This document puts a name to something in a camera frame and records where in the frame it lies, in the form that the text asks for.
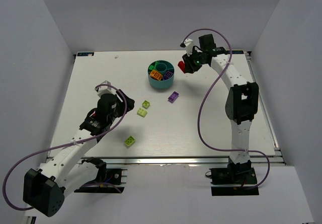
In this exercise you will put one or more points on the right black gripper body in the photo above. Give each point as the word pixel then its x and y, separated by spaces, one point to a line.
pixel 188 64

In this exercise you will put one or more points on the red lego brick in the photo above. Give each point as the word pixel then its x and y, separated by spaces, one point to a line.
pixel 182 66

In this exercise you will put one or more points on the purple butterfly curved lego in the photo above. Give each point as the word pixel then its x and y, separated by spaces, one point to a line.
pixel 168 75

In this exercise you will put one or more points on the yellow butterfly curved lego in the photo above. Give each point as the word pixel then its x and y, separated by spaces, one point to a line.
pixel 156 75

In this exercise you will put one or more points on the dark green curved lego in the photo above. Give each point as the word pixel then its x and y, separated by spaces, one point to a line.
pixel 152 67

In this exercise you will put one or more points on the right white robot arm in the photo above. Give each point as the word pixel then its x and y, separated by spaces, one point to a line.
pixel 242 101

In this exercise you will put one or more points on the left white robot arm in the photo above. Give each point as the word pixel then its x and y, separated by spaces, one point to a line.
pixel 45 189

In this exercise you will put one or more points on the lime lego brick studs up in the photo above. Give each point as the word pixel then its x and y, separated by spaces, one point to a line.
pixel 141 112

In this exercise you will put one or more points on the lime lego brick upside down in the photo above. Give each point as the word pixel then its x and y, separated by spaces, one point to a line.
pixel 146 104

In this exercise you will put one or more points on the teal round divided container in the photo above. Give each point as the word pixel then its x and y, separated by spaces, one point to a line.
pixel 162 67

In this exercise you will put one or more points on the purple flat lego plate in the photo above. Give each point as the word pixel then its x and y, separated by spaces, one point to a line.
pixel 173 97

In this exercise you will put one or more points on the lime lego brick near front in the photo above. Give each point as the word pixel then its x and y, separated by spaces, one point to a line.
pixel 129 141

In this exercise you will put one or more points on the dark corner label sticker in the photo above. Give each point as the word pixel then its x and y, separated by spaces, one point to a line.
pixel 237 52

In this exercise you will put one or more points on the left corner label sticker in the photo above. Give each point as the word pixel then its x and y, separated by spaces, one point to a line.
pixel 84 54

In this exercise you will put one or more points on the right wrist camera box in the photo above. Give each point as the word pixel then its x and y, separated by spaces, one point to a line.
pixel 188 45

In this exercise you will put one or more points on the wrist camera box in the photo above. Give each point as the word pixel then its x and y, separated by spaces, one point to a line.
pixel 188 45
pixel 104 88

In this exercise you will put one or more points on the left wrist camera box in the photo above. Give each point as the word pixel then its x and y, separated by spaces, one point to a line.
pixel 104 88

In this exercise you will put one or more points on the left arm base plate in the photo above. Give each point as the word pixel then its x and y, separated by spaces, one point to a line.
pixel 113 183

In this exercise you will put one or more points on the aluminium table rail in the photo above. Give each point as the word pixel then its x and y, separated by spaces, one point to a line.
pixel 210 160

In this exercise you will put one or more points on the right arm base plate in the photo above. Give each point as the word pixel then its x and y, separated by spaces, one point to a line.
pixel 222 183

